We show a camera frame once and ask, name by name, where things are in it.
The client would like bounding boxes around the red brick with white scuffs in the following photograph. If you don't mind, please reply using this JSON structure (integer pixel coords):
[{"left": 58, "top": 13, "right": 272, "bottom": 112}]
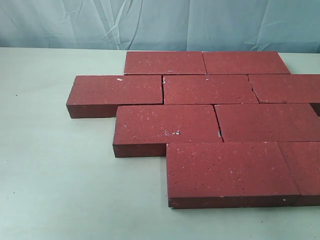
[{"left": 112, "top": 104, "right": 222, "bottom": 158}]

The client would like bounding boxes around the front large red brick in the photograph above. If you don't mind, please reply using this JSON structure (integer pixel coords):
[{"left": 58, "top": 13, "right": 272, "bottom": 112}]
[{"left": 166, "top": 142, "right": 301, "bottom": 209}]

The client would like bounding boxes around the white backdrop sheet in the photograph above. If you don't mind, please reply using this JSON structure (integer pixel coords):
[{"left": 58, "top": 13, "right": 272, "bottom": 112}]
[{"left": 0, "top": 0, "right": 320, "bottom": 53}]

